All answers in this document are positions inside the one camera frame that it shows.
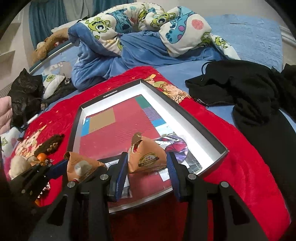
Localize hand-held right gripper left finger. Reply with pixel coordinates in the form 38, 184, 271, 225
30, 152, 129, 241

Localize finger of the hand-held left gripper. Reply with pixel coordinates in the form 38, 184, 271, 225
14, 160, 69, 202

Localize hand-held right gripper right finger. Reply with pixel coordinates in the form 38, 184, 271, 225
166, 152, 269, 241

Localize orange triangular snack packet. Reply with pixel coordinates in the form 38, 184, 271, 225
127, 133, 167, 175
63, 151, 108, 184

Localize black shallow cardboard box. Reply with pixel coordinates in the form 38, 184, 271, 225
67, 79, 230, 214

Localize cream fluffy plush toy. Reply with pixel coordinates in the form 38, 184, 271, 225
9, 155, 31, 179

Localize large white printed pillow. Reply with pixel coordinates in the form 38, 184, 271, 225
0, 128, 21, 150

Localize red embroidered blanket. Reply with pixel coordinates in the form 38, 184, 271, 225
0, 66, 290, 241

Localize pink folded quilt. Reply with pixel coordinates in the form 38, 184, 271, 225
0, 96, 14, 135

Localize black plastic bag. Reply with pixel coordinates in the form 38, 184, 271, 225
8, 68, 45, 127

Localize small cartoon print pillow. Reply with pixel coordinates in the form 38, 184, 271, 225
42, 70, 67, 100

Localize black clothing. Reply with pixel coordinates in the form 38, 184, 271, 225
185, 61, 296, 186

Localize brown teddy bear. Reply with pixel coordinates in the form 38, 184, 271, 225
31, 29, 70, 66

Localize blue cartoon monster quilt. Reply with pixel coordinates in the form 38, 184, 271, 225
68, 3, 241, 91

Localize blue and grey curtain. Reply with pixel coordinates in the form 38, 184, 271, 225
29, 0, 135, 49

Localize bed with blue sheet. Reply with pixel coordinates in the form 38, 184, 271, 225
27, 14, 296, 117

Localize brown plush keychain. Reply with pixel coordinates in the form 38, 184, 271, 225
34, 134, 64, 156

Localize black strappy garment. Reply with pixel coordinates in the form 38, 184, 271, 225
41, 78, 78, 110

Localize white wall shelf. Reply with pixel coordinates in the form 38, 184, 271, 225
0, 18, 23, 77

